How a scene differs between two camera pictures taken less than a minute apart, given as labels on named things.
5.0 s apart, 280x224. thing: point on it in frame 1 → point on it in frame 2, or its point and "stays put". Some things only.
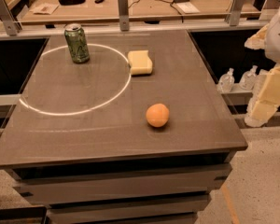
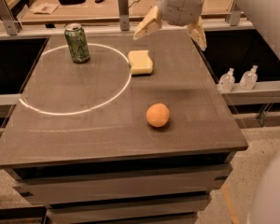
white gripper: x=278 y=36 → x=179 y=10
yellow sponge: x=140 y=63 stays put
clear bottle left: x=227 y=81 stays put
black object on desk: x=71 y=2 stays put
